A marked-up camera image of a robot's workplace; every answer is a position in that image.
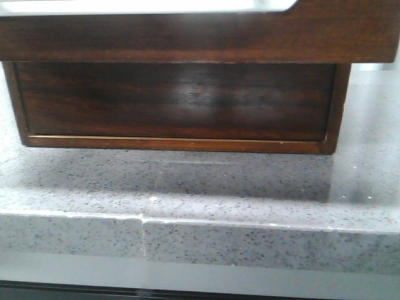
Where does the dark wooden drawer cabinet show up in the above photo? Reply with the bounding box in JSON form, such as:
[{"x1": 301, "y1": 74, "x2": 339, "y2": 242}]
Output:
[{"x1": 3, "y1": 61, "x2": 350, "y2": 154}]

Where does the wooden drawer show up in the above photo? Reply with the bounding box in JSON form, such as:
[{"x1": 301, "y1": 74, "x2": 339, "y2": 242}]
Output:
[
  {"x1": 1, "y1": 1, "x2": 399, "y2": 63},
  {"x1": 16, "y1": 62, "x2": 335, "y2": 141}
]

